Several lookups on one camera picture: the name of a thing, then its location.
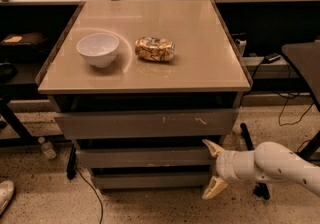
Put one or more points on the white bowl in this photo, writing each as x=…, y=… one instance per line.
x=99, y=49

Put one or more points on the white shoe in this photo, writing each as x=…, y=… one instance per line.
x=7, y=189

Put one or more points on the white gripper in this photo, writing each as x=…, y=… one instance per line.
x=225, y=165

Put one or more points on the grey drawer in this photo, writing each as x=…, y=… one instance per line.
x=145, y=157
x=154, y=180
x=146, y=124

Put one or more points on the grey drawer cabinet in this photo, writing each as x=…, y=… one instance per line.
x=206, y=72

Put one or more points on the dark side table top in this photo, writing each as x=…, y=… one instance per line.
x=305, y=59

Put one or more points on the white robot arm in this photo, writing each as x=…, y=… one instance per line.
x=269, y=162

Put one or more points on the clear plastic bottle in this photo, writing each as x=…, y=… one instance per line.
x=47, y=148

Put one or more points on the black phone device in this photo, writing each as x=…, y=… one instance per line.
x=271, y=58

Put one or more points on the crushed gold soda can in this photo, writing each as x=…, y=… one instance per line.
x=154, y=49

